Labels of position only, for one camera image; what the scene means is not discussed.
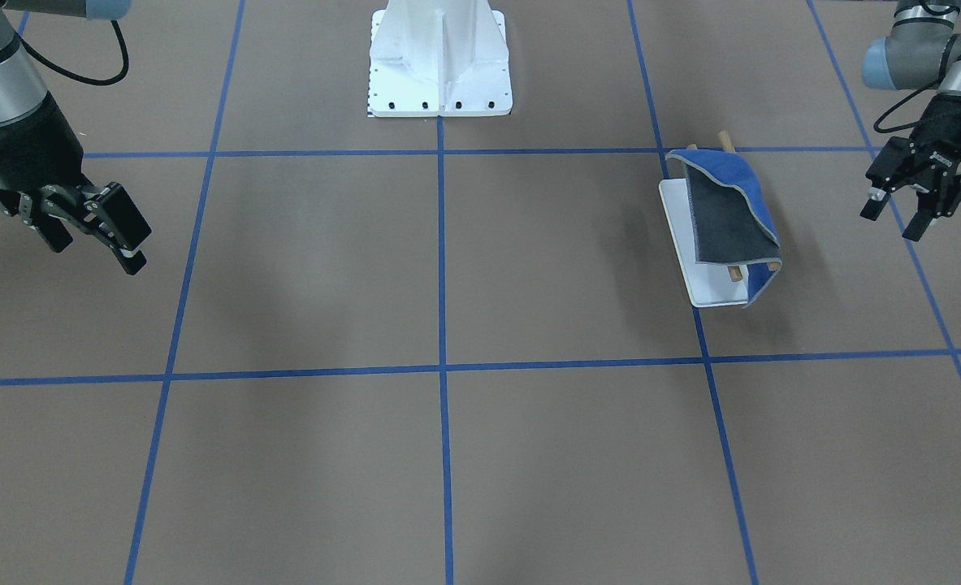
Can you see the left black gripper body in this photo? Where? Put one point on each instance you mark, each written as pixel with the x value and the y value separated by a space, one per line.
pixel 945 120

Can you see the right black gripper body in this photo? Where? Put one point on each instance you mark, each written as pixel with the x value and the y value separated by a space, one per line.
pixel 32 154

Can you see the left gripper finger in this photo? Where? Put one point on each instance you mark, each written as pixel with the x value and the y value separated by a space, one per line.
pixel 937 197
pixel 879 195

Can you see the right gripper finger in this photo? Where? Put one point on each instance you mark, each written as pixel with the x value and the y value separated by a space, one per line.
pixel 110 215
pixel 33 210

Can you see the blue microfiber towel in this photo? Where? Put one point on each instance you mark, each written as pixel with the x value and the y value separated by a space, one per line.
pixel 732 219

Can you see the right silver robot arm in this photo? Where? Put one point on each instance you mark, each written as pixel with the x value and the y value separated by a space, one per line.
pixel 22 87

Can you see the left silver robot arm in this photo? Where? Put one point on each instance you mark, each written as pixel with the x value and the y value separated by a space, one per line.
pixel 921 52

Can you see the white towel rack wooden bars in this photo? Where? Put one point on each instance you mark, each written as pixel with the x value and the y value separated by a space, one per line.
pixel 703 252

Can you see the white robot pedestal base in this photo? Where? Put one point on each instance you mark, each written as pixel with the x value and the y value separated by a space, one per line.
pixel 439 58

